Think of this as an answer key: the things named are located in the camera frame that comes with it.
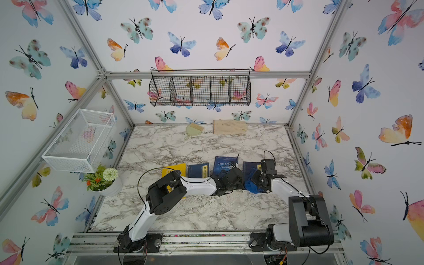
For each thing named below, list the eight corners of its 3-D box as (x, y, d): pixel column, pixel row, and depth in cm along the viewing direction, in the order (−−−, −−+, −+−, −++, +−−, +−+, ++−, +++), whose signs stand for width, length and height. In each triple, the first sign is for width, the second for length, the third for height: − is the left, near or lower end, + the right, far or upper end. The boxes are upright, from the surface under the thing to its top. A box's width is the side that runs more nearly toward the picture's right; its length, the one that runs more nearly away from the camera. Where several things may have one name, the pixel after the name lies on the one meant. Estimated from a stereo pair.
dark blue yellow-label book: (187, 178, 97) (186, 175, 94) (189, 165, 102) (188, 162, 100) (209, 178, 96) (209, 175, 94) (209, 165, 102) (209, 162, 100)
